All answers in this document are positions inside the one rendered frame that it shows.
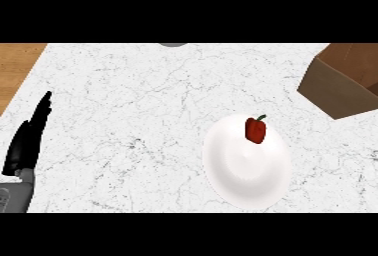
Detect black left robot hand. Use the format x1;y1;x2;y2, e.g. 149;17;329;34
0;90;53;177

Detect brown cardboard box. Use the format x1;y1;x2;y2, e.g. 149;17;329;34
295;43;378;120

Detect red bell pepper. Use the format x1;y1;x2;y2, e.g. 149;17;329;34
243;114;268;145

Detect white plate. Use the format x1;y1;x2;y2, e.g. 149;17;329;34
200;113;292;211

